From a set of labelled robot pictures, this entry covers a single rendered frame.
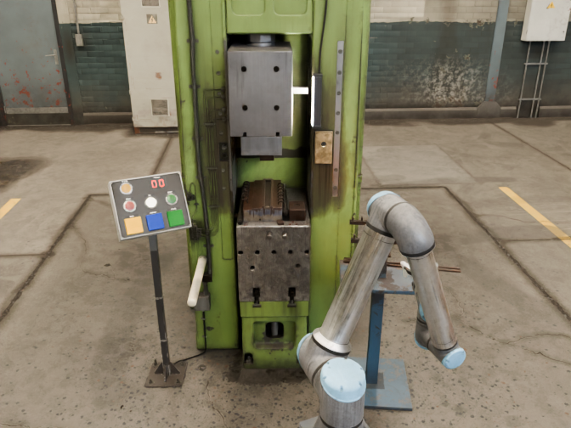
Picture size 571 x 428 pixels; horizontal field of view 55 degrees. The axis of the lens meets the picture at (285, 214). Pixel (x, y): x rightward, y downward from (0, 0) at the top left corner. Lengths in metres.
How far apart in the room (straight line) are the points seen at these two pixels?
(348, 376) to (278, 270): 1.13
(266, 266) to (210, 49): 1.12
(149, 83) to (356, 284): 6.48
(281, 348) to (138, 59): 5.63
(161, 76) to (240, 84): 5.42
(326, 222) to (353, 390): 1.34
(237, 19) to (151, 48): 5.30
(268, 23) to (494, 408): 2.27
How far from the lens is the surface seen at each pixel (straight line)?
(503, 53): 9.38
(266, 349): 3.18
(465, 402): 3.22
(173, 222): 2.68
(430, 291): 1.89
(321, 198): 2.94
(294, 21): 2.73
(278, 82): 2.62
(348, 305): 1.92
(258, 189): 3.05
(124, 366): 3.43
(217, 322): 3.32
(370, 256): 1.86
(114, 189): 2.68
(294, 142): 3.19
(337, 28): 2.75
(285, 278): 2.92
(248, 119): 2.66
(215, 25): 2.75
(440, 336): 2.03
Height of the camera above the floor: 2.07
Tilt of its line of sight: 23 degrees down
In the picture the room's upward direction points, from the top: straight up
